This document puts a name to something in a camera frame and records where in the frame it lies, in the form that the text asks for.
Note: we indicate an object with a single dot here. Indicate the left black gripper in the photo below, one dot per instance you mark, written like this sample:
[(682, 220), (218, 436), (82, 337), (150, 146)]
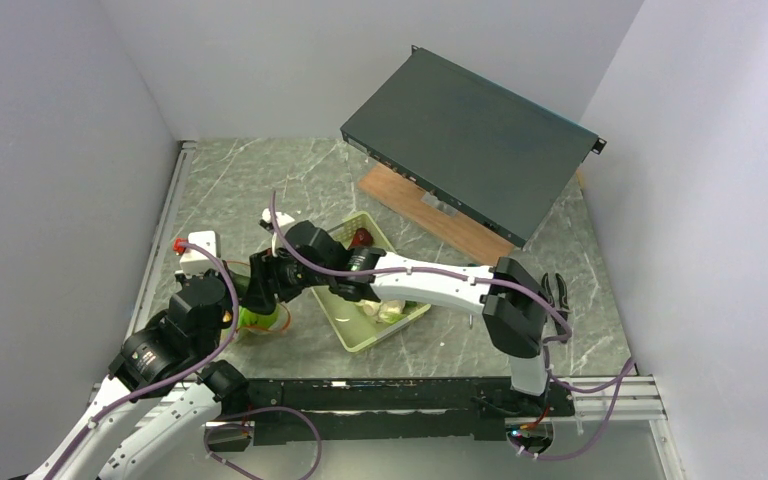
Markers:
[(229, 304)]

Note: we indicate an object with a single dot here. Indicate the brown wooden board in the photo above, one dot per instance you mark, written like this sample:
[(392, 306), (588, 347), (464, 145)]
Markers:
[(443, 221)]

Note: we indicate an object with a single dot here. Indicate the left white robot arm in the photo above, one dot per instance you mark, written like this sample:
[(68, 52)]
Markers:
[(166, 379)]

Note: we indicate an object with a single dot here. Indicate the black pliers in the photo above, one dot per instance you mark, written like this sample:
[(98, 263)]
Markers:
[(555, 292)]

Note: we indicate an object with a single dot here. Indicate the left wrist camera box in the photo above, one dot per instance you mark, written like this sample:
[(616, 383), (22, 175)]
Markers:
[(190, 251)]

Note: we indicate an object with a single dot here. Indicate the dark red fruit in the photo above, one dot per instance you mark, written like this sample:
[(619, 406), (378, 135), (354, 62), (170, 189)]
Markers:
[(361, 238)]

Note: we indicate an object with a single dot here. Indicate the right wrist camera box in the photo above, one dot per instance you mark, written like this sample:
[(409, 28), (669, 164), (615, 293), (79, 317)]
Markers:
[(269, 221)]

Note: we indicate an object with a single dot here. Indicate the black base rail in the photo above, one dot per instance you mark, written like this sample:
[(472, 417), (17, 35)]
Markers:
[(271, 412)]

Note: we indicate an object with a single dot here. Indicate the black network switch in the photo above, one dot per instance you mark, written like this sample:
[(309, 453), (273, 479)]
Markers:
[(497, 157)]

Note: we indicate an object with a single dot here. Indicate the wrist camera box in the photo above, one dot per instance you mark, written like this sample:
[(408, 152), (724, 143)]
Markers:
[(269, 221), (190, 251)]

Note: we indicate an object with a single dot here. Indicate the white cauliflower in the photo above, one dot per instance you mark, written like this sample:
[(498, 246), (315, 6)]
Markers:
[(387, 312)]

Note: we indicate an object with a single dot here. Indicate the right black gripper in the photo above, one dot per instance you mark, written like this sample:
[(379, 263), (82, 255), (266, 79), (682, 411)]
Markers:
[(266, 281)]

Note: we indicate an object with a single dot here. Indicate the green plastic basket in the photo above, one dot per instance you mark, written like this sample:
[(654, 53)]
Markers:
[(353, 329)]

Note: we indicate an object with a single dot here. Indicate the light green pepper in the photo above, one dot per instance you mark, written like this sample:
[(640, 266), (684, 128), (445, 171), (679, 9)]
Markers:
[(257, 321)]

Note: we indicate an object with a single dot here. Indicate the dark green avocado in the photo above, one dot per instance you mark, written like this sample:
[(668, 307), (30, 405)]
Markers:
[(241, 283)]

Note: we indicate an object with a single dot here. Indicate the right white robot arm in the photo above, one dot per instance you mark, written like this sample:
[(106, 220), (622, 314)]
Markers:
[(504, 296)]

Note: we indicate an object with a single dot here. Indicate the clear orange zip bag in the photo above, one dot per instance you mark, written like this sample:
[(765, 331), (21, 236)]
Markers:
[(284, 318)]

